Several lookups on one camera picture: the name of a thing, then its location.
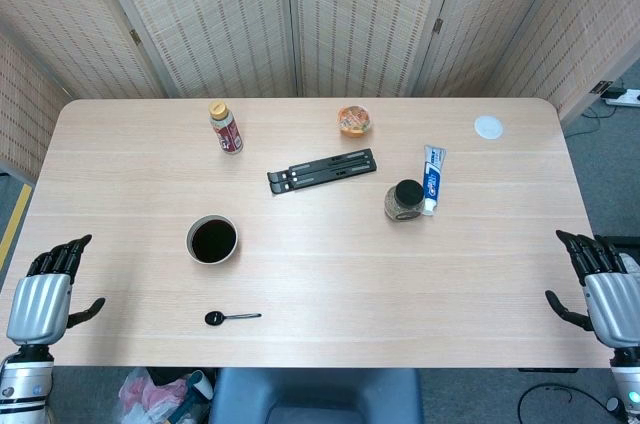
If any glass spice jar black lid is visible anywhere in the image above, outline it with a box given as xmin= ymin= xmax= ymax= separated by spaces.
xmin=383 ymin=179 xmax=426 ymax=223

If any white power strip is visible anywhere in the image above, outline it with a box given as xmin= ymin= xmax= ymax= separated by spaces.
xmin=602 ymin=87 xmax=640 ymax=108

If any black power strip cable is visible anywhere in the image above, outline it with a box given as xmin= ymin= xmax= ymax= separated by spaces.
xmin=564 ymin=102 xmax=619 ymax=138

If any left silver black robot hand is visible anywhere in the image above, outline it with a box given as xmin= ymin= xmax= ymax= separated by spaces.
xmin=5 ymin=233 xmax=107 ymax=348

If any white round table grommet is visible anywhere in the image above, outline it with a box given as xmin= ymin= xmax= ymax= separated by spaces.
xmin=473 ymin=115 xmax=505 ymax=140

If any small black spoon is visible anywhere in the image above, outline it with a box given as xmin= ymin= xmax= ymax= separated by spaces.
xmin=204 ymin=310 xmax=263 ymax=327

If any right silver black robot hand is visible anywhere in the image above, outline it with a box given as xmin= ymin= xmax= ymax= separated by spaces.
xmin=544 ymin=229 xmax=640 ymax=350

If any pink white plastic bag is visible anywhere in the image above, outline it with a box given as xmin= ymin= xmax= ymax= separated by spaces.
xmin=117 ymin=367 xmax=194 ymax=424

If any white cup of coffee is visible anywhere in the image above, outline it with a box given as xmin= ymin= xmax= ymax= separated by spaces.
xmin=186 ymin=214 xmax=239 ymax=266

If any dark blue grey chair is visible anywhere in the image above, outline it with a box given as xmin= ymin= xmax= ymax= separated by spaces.
xmin=207 ymin=367 xmax=425 ymax=424

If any white paper cup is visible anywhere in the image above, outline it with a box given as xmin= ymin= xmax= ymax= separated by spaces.
xmin=187 ymin=369 xmax=215 ymax=403

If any bamboo folding screen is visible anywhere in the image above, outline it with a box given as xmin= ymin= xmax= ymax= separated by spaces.
xmin=0 ymin=0 xmax=640 ymax=185

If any orange fruit jelly cup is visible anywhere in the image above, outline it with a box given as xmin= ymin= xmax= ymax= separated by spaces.
xmin=335 ymin=104 xmax=375 ymax=138

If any black folding laptop stand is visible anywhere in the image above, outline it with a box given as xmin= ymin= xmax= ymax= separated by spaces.
xmin=266 ymin=148 xmax=378 ymax=197

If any coffee bottle with yellow cap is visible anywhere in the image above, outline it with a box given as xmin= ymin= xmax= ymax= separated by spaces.
xmin=208 ymin=100 xmax=245 ymax=156

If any white blue toothpaste tube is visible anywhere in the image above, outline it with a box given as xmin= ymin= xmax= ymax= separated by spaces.
xmin=421 ymin=144 xmax=449 ymax=217

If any yellow floor tape strip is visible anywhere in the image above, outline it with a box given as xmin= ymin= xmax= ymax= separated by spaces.
xmin=0 ymin=182 xmax=34 ymax=270

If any black floor cable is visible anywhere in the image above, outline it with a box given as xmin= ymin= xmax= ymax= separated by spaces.
xmin=517 ymin=383 xmax=614 ymax=424

